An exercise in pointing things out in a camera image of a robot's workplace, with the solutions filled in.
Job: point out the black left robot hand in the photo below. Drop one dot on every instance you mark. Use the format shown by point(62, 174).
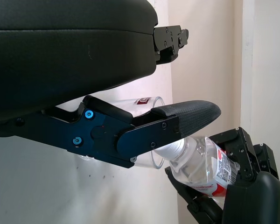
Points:
point(60, 58)

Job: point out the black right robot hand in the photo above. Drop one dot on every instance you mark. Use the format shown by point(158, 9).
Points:
point(256, 198)

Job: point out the clear plastic water bottle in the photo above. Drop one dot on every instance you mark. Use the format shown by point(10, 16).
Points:
point(200, 161)

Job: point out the clear glass cup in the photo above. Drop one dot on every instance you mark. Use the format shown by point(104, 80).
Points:
point(143, 102)

